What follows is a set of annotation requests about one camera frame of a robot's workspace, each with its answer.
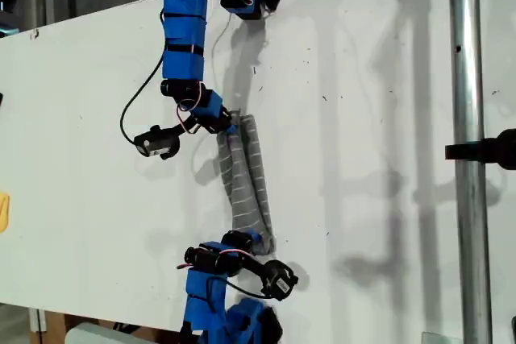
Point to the black clamp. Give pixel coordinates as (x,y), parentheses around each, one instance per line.
(488,150)

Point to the steel post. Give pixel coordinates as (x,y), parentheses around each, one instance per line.
(469,78)

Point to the black silver camera box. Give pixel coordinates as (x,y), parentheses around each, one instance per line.
(280,279)
(155,143)

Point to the black camera stalk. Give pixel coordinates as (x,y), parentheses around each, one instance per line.
(254,266)
(185,129)

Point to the small table edge bracket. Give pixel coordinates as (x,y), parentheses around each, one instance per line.
(34,34)

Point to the wooden table leg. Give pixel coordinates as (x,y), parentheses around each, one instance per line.
(54,328)

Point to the yellow object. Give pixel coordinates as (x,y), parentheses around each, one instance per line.
(3,213)

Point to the white box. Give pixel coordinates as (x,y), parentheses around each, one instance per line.
(101,336)

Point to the grey white-striped towel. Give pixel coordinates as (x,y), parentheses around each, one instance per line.
(242,183)

